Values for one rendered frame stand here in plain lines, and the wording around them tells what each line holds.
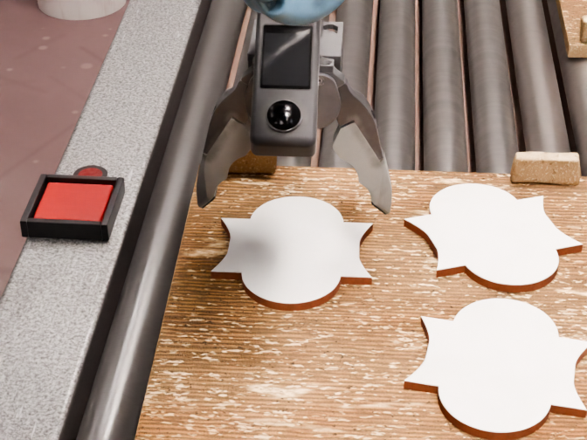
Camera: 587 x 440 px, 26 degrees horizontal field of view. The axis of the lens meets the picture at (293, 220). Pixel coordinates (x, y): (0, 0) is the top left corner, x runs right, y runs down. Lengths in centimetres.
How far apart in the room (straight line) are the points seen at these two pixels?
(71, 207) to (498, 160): 40
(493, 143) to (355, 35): 26
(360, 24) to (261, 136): 58
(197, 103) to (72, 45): 221
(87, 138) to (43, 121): 189
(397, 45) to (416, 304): 47
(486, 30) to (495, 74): 10
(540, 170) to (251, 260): 28
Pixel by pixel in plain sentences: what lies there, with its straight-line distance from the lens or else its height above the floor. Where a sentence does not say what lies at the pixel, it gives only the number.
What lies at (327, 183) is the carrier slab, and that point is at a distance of 112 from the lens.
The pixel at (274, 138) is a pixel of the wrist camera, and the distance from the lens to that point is 88.
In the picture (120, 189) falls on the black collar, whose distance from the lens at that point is 114.
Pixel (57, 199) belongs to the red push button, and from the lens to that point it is 113.
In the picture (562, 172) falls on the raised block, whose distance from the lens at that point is 114.
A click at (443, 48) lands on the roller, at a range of 140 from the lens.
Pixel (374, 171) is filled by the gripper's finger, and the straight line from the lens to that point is 98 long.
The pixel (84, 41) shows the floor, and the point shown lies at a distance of 350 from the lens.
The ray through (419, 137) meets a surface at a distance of 132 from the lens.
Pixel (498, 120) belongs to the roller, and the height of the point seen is 92.
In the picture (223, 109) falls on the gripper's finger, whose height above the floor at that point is 107.
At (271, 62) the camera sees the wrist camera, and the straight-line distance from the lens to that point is 90.
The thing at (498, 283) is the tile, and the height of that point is 94.
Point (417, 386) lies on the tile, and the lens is 91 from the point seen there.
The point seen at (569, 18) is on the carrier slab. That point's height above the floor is 94.
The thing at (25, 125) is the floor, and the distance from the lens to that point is 313.
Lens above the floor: 155
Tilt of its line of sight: 35 degrees down
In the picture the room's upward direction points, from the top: straight up
